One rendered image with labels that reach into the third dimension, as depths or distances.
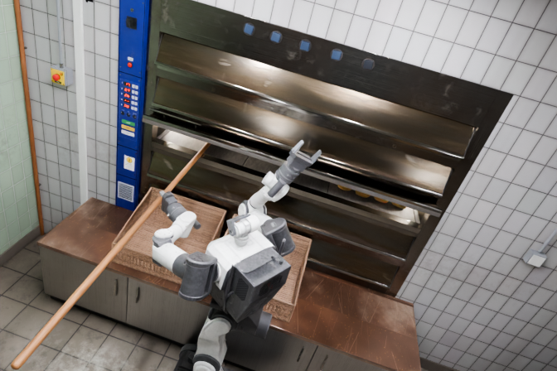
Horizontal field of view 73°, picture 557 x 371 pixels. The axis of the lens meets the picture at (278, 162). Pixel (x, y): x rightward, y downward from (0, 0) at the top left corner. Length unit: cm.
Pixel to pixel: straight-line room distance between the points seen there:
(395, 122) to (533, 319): 165
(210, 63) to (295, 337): 166
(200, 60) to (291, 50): 53
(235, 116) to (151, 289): 117
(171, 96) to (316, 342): 168
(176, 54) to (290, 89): 68
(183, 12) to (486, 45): 154
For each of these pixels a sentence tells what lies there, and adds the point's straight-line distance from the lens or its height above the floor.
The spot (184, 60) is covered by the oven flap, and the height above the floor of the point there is 178.
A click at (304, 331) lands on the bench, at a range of 241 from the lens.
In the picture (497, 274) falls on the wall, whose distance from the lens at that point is 279.
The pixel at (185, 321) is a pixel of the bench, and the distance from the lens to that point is 261.
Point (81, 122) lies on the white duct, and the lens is 280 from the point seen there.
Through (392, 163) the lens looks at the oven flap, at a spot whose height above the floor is 154.
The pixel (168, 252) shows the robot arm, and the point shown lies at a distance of 156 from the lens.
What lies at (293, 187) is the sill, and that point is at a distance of 237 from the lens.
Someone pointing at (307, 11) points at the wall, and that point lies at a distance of 202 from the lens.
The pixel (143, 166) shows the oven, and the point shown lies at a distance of 270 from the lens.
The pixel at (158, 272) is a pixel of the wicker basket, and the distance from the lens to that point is 246.
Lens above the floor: 246
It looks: 30 degrees down
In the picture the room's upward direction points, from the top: 15 degrees clockwise
